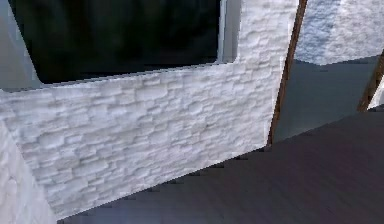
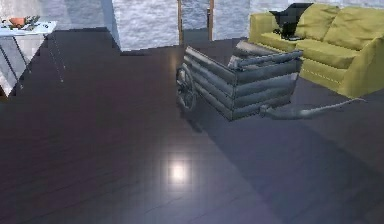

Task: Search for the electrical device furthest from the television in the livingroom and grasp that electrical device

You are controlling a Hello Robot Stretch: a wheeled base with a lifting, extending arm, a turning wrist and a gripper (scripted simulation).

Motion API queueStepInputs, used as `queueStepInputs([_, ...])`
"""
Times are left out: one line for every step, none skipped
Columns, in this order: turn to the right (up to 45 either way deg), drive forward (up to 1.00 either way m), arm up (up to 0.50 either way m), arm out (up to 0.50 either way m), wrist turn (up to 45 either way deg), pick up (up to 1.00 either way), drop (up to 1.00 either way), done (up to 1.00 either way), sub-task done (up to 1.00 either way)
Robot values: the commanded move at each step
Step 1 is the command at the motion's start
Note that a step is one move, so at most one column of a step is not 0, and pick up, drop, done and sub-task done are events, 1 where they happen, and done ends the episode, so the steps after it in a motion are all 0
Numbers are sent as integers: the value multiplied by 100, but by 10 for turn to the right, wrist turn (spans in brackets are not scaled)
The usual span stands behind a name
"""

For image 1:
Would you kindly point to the brown wooden door frame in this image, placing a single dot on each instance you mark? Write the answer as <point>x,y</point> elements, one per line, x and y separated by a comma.
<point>286,71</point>

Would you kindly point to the dark window with grey frame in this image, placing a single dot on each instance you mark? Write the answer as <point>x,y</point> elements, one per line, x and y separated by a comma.
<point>120,36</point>

